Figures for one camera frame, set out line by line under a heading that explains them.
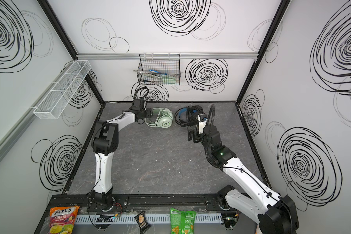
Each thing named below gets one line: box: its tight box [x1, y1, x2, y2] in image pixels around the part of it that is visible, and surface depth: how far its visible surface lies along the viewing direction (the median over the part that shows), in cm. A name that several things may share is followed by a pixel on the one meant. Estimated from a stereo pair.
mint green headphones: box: [144, 107, 174, 129], surface depth 103 cm
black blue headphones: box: [174, 104, 206, 128], surface depth 111 cm
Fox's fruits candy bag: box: [49, 205, 80, 234], surface depth 68 cm
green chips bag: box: [169, 207, 197, 234], surface depth 67 cm
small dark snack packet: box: [134, 210, 151, 234], surface depth 69 cm
